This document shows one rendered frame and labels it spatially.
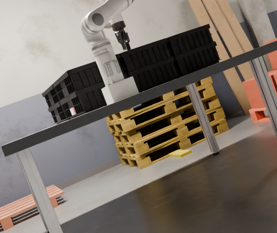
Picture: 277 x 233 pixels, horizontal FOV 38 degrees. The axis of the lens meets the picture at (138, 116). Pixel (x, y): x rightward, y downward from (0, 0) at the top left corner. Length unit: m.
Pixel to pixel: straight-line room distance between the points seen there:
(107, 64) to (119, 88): 0.12
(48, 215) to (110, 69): 0.78
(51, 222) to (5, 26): 3.12
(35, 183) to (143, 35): 3.36
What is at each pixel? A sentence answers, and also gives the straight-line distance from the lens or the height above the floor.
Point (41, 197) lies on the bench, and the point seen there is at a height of 0.40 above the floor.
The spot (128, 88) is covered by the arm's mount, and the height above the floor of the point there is 0.74.
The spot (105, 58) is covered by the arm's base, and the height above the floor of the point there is 0.89.
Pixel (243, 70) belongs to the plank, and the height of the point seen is 0.50.
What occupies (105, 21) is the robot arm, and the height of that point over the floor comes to 1.05.
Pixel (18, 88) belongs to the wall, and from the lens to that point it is 4.66.
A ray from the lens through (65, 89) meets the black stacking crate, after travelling 2.16.
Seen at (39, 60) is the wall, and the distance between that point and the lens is 4.72.
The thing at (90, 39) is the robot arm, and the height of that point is 1.00.
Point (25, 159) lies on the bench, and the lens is 2.00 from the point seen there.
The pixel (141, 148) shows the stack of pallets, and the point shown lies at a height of 0.19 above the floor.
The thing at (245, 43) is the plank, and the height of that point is 0.80.
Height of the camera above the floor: 0.70
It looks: 3 degrees down
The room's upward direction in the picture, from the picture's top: 21 degrees counter-clockwise
